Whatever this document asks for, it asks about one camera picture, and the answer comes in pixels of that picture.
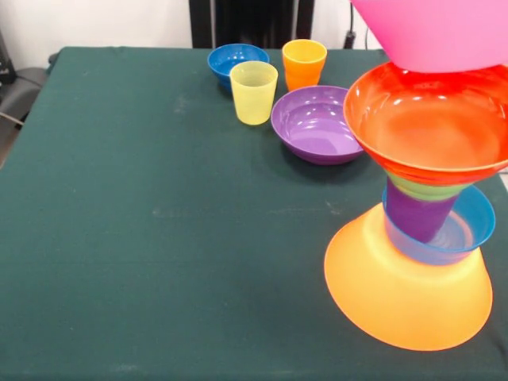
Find purple cup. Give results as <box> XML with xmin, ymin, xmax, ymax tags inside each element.
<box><xmin>384</xmin><ymin>179</ymin><xmax>457</xmax><ymax>244</ymax></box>

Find green bowl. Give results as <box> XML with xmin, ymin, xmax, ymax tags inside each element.
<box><xmin>385</xmin><ymin>170</ymin><xmax>469</xmax><ymax>202</ymax></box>

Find large yellow-orange bowl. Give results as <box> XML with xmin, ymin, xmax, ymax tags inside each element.
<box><xmin>323</xmin><ymin>202</ymin><xmax>495</xmax><ymax>352</ymax></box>

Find red bowl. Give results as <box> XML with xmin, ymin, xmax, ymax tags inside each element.
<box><xmin>343</xmin><ymin>61</ymin><xmax>508</xmax><ymax>187</ymax></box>

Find light blue bowl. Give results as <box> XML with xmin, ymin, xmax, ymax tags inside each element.
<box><xmin>381</xmin><ymin>184</ymin><xmax>497</xmax><ymax>267</ymax></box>

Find pink bowl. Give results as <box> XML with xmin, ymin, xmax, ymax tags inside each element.
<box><xmin>350</xmin><ymin>0</ymin><xmax>508</xmax><ymax>75</ymax></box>

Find purple bowl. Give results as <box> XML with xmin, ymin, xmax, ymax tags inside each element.
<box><xmin>271</xmin><ymin>85</ymin><xmax>365</xmax><ymax>166</ymax></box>

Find yellow cup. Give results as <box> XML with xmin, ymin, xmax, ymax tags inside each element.
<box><xmin>229</xmin><ymin>60</ymin><xmax>279</xmax><ymax>126</ymax></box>

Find dark green tablecloth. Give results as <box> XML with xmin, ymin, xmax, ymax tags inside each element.
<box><xmin>0</xmin><ymin>46</ymin><xmax>508</xmax><ymax>381</ymax></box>

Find dark blue bowl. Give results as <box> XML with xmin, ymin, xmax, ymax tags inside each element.
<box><xmin>206</xmin><ymin>43</ymin><xmax>271</xmax><ymax>91</ymax></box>

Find orange cup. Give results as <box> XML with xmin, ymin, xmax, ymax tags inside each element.
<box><xmin>281</xmin><ymin>38</ymin><xmax>328</xmax><ymax>92</ymax></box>

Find grey office chair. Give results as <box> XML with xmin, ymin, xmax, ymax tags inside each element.
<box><xmin>0</xmin><ymin>66</ymin><xmax>51</xmax><ymax>120</ymax></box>

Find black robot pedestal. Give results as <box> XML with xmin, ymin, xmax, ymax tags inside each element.
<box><xmin>189</xmin><ymin>0</ymin><xmax>315</xmax><ymax>49</ymax></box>

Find black hanging power cable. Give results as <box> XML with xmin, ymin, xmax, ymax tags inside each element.
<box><xmin>343</xmin><ymin>3</ymin><xmax>372</xmax><ymax>51</ymax></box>

